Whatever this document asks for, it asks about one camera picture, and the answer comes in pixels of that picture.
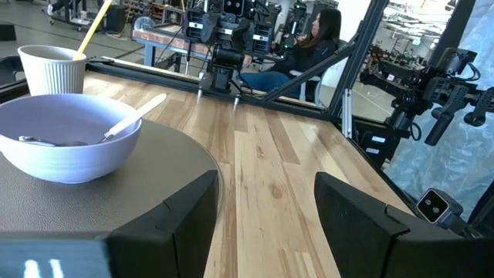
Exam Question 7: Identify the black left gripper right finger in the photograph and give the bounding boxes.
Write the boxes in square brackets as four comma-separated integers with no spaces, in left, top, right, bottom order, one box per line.
[313,171,494,278]

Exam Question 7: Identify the black plastic chair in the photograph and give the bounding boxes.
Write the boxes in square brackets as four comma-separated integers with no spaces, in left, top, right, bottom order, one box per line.
[0,56,25,89]

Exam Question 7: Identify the white ribbed cup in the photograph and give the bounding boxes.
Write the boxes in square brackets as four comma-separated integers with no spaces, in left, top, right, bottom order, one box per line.
[17,45,88,97]

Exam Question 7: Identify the black rolling desk cart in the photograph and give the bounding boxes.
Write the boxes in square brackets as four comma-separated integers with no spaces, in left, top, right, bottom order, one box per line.
[42,0,102,32]

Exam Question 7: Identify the silver aluminium bar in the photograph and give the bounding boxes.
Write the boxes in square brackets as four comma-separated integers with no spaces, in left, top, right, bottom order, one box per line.
[340,88,354,140]

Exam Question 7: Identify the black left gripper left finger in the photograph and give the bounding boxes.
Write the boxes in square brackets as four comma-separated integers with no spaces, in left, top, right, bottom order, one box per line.
[104,169,220,278]

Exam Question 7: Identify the yellow stick utensil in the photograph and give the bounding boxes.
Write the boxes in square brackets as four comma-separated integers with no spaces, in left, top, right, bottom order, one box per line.
[73,0,114,62]

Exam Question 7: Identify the white-handled metal spoon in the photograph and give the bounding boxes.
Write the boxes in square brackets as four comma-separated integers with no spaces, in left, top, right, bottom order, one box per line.
[18,93,168,148]

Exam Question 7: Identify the grey round placemat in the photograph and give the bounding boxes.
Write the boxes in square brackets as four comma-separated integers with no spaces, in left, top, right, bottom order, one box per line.
[0,119,225,239]

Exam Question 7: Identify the blue patterned curtain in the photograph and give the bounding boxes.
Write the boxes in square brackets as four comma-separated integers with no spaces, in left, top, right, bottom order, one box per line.
[384,0,494,222]

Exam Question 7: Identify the black control box white labels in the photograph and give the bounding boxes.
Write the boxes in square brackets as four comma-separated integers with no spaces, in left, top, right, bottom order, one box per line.
[357,119,412,168]

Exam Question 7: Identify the pale blue office chair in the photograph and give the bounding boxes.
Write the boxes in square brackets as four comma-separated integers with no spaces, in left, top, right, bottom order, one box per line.
[289,69,323,105]

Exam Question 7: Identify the grey stereo camera box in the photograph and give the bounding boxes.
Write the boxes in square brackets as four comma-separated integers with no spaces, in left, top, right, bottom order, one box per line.
[415,188,465,233]

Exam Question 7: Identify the blue-legged workbench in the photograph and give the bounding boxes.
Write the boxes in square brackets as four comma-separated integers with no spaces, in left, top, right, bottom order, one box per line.
[130,15,217,75]

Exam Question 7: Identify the black box on floor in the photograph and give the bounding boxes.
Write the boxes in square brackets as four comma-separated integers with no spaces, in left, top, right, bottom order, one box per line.
[0,23,18,42]

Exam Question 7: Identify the black aluminium table frame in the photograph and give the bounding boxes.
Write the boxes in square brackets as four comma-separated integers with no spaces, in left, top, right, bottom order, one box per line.
[0,0,494,236]

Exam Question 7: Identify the seated person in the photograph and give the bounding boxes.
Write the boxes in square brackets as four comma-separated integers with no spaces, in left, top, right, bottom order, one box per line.
[239,8,343,100]

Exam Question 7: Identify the pale blue ceramic bowl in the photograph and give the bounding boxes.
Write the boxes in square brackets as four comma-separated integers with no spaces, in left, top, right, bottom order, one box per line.
[0,93,143,185]

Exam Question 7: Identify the right arm wrist camera box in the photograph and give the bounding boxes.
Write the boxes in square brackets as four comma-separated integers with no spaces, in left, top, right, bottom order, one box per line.
[222,0,245,17]

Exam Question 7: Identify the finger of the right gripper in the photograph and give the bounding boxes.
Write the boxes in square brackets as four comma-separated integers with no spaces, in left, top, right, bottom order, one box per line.
[252,23,273,53]
[184,9,208,42]

